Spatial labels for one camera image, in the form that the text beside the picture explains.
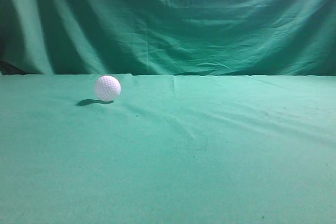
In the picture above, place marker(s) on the white dimpled golf ball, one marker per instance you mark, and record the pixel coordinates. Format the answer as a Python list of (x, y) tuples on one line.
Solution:
[(107, 88)]

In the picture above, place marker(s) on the green table cloth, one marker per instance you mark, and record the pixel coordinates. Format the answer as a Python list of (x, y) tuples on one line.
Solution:
[(170, 149)]

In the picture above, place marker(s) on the green backdrop cloth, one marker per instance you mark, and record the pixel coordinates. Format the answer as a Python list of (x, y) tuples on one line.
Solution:
[(173, 37)]

